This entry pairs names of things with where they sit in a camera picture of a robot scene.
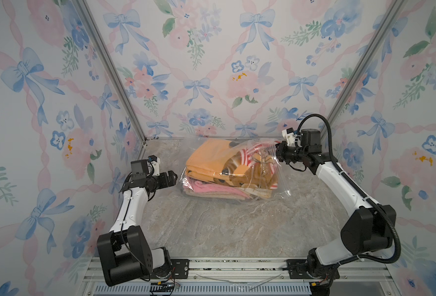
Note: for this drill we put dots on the pink fleece blanket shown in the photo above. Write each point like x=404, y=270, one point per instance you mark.
x=210, y=190

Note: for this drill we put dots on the orange cartoon print blanket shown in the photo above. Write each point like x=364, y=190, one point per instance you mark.
x=229, y=162

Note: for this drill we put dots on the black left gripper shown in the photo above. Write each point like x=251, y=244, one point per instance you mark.
x=165, y=182

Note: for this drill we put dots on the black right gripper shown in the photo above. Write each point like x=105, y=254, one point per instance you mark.
x=281, y=148

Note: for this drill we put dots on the right rear aluminium corner post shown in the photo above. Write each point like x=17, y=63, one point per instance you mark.
x=376, y=41

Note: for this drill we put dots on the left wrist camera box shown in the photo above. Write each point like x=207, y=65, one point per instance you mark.
x=146, y=167

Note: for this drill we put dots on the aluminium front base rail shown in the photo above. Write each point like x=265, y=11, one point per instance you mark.
x=215, y=276

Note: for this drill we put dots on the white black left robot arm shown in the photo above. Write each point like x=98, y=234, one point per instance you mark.
x=124, y=251

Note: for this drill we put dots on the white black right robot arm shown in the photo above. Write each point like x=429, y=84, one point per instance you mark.
x=369, y=233

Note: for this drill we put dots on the aluminium corner post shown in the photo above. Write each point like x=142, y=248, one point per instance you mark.
x=98, y=41
x=376, y=41

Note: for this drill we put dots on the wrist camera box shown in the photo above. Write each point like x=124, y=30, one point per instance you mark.
x=146, y=167
x=291, y=137

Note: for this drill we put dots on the clear plastic vacuum bag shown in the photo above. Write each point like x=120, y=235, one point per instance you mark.
x=236, y=166

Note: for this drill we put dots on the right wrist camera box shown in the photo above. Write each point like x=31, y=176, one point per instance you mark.
x=291, y=137

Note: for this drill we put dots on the left rear aluminium corner post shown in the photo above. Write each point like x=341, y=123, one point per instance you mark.
x=98, y=41

